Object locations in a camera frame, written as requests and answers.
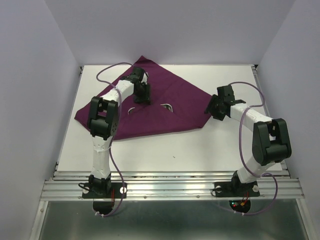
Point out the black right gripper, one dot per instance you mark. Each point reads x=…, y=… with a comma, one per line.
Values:
x=210, y=108

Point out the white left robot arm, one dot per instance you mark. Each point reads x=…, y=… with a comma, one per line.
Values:
x=104, y=116

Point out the purple cloth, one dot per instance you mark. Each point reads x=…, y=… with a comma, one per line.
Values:
x=176, y=105

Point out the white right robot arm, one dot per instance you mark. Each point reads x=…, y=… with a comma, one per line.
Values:
x=270, y=137

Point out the steel tray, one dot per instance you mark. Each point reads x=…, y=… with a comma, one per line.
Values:
x=164, y=105

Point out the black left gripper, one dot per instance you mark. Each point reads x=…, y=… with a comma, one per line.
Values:
x=145, y=97

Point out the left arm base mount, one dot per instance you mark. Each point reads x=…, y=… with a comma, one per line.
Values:
x=106, y=195

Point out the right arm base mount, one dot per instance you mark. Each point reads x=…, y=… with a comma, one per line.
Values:
x=239, y=193

